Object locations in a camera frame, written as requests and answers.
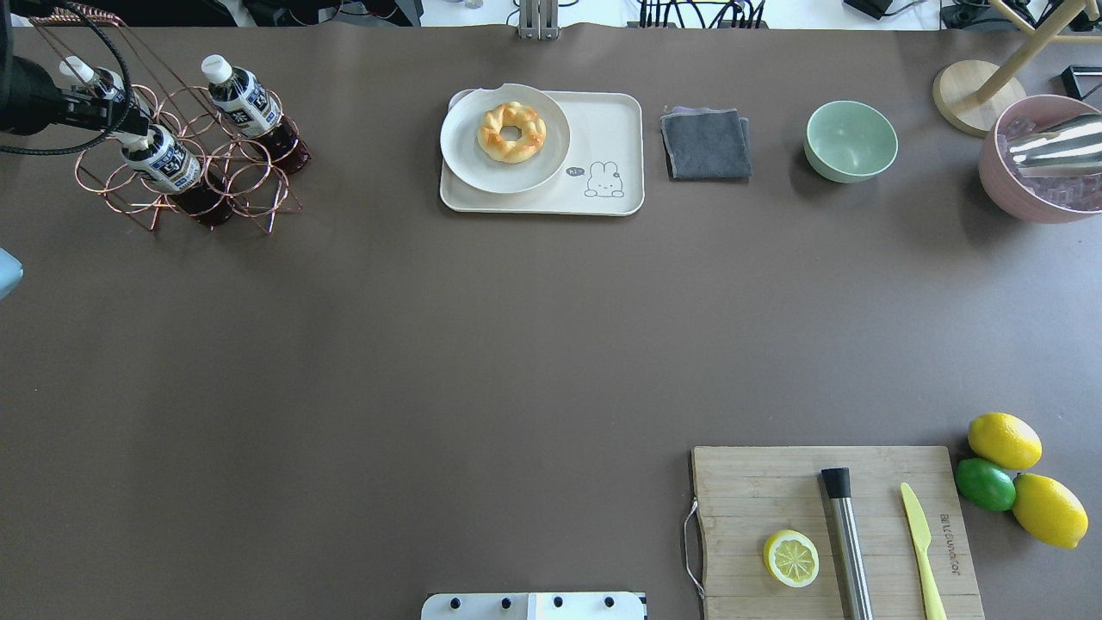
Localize glazed twisted donut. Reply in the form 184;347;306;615
476;102;548;164

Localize yellow plastic knife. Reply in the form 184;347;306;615
899;482;948;620

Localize copper wire bottle rack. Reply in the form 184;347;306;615
33;6;312;233

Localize mint green bowl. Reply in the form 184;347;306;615
803;101;899;183

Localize white round plate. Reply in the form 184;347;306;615
440;84;571;194

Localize pink ice bowl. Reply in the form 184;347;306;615
979;95;1099;224

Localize yellow lemon far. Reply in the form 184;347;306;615
966;412;1042;471

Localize half lemon slice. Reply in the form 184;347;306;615
763;529;820;588

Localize yellow lemon near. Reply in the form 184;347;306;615
1012;474;1089;550

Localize steel muddler black tip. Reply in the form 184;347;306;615
820;467;875;619

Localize yellow lemon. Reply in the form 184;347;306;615
1012;474;1089;550
966;412;1042;471

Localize cream rabbit tray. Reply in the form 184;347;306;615
437;84;645;216

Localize metal ice scoop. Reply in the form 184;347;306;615
1006;113;1101;177

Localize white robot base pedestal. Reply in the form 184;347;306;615
420;590;648;619

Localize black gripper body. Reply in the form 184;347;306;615
1;58;126;135

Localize bamboo cutting board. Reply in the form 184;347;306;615
691;446;985;619

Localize tea bottle carried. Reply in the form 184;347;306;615
115;123;233;227

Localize tea bottle front rack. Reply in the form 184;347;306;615
201;54;311;174

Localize tea bottle rack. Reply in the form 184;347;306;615
60;55;150;135
201;54;311;174

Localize green lime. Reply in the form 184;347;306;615
954;456;1017;512

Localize grey folded cloth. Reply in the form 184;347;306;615
660;106;754;181

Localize tea bottle back rack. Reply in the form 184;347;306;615
60;55;150;135

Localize wooden cup tree stand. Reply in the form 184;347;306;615
932;1;1099;138

